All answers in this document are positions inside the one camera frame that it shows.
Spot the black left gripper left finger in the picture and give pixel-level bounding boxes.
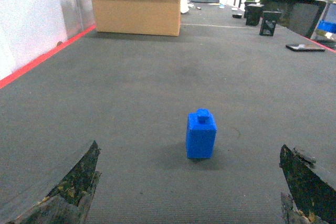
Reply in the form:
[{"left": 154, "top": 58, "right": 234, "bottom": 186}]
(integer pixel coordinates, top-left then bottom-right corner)
[{"left": 7, "top": 141, "right": 101, "bottom": 223}]

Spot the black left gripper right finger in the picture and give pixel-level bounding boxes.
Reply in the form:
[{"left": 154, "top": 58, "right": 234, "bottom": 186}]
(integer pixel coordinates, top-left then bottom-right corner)
[{"left": 279, "top": 145, "right": 335, "bottom": 223}]

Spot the blue block part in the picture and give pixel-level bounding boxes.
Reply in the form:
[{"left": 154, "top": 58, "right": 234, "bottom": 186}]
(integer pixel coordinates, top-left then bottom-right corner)
[{"left": 185, "top": 108, "right": 217, "bottom": 159}]

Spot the black smartphone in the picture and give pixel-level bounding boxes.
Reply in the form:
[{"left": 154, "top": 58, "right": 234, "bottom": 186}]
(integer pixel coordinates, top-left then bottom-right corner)
[{"left": 286, "top": 44, "right": 325, "bottom": 52}]

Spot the near black stand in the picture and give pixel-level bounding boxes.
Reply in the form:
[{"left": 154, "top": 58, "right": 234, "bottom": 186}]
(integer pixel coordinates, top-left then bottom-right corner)
[{"left": 259, "top": 11, "right": 281, "bottom": 36}]

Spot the black stand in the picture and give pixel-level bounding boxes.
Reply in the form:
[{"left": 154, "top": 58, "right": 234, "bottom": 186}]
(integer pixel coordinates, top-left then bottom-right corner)
[
  {"left": 244, "top": 4, "right": 264, "bottom": 26},
  {"left": 259, "top": 11, "right": 281, "bottom": 36}
]

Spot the black office chair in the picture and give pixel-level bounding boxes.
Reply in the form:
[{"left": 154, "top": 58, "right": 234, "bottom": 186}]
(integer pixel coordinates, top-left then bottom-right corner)
[{"left": 262, "top": 0, "right": 327, "bottom": 39}]

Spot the far black stand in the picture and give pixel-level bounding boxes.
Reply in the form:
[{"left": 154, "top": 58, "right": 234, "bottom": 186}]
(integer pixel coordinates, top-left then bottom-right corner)
[{"left": 244, "top": 4, "right": 264, "bottom": 26}]

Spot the large cardboard box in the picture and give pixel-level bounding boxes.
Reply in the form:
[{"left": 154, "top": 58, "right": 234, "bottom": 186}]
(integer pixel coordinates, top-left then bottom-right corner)
[{"left": 91, "top": 0, "right": 181, "bottom": 36}]

